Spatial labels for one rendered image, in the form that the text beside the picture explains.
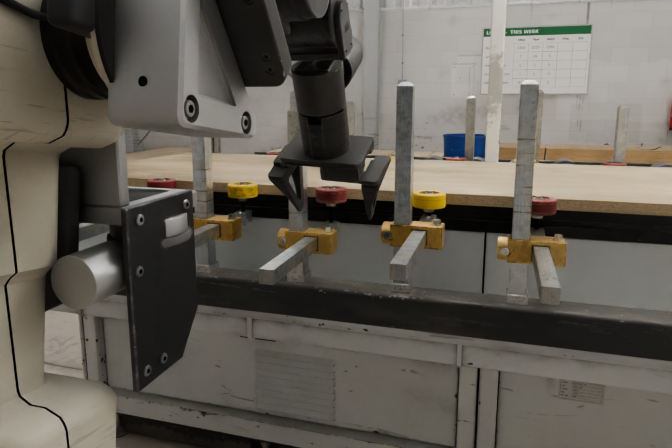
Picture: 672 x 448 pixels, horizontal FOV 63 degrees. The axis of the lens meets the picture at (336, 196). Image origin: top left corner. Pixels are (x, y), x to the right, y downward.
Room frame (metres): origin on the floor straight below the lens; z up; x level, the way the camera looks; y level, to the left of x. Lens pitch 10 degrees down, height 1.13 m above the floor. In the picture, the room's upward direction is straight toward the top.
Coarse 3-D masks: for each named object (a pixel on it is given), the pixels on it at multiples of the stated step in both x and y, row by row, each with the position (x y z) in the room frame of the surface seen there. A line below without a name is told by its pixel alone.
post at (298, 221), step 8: (288, 112) 1.26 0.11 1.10; (296, 112) 1.25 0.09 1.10; (288, 120) 1.26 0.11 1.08; (296, 120) 1.25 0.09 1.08; (288, 128) 1.26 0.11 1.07; (296, 128) 1.25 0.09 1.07; (288, 136) 1.26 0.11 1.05; (304, 168) 1.26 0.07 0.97; (304, 176) 1.26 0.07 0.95; (304, 184) 1.26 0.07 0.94; (304, 192) 1.26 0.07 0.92; (304, 200) 1.26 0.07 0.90; (304, 208) 1.26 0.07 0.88; (296, 216) 1.25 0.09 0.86; (304, 216) 1.26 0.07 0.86; (296, 224) 1.25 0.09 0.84; (304, 224) 1.26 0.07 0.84; (304, 264) 1.26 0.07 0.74; (296, 272) 1.25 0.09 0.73; (304, 272) 1.26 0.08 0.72
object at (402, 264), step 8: (424, 216) 1.31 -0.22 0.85; (432, 216) 1.31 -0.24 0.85; (416, 232) 1.15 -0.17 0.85; (424, 232) 1.15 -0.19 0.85; (408, 240) 1.08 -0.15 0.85; (416, 240) 1.08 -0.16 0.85; (424, 240) 1.14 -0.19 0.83; (400, 248) 1.02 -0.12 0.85; (408, 248) 1.02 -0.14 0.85; (416, 248) 1.02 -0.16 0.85; (400, 256) 0.96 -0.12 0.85; (408, 256) 0.96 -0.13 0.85; (416, 256) 1.03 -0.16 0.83; (392, 264) 0.92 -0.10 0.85; (400, 264) 0.92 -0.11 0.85; (408, 264) 0.93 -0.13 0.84; (392, 272) 0.92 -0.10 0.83; (400, 272) 0.92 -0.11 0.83; (408, 272) 0.94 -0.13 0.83; (400, 280) 0.92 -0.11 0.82
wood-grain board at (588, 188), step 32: (160, 160) 2.07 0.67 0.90; (224, 160) 2.07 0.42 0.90; (256, 160) 2.07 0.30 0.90; (416, 160) 2.07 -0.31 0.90; (352, 192) 1.41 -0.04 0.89; (384, 192) 1.39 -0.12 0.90; (448, 192) 1.35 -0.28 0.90; (480, 192) 1.35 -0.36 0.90; (512, 192) 1.35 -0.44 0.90; (544, 192) 1.35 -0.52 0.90; (576, 192) 1.35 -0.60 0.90; (608, 192) 1.35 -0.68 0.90; (640, 192) 1.35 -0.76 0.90
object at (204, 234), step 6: (240, 210) 1.47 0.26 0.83; (246, 210) 1.47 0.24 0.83; (240, 216) 1.41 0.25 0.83; (246, 216) 1.44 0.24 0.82; (246, 222) 1.44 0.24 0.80; (198, 228) 1.26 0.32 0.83; (204, 228) 1.26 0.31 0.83; (210, 228) 1.26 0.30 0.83; (216, 228) 1.29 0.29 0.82; (198, 234) 1.21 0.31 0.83; (204, 234) 1.23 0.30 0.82; (210, 234) 1.26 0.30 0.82; (216, 234) 1.29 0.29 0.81; (198, 240) 1.21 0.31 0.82; (204, 240) 1.23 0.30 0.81; (210, 240) 1.26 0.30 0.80; (198, 246) 1.21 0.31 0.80
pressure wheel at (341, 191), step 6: (324, 186) 1.41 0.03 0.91; (330, 186) 1.38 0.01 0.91; (336, 186) 1.41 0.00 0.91; (342, 186) 1.41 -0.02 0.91; (318, 192) 1.36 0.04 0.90; (324, 192) 1.35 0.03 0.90; (330, 192) 1.35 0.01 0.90; (336, 192) 1.35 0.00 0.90; (342, 192) 1.36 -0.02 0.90; (318, 198) 1.36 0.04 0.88; (324, 198) 1.35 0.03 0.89; (330, 198) 1.35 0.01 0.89; (336, 198) 1.35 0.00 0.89; (342, 198) 1.36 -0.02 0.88; (330, 204) 1.37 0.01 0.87; (330, 210) 1.38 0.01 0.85; (330, 216) 1.38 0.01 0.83; (330, 222) 1.38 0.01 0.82
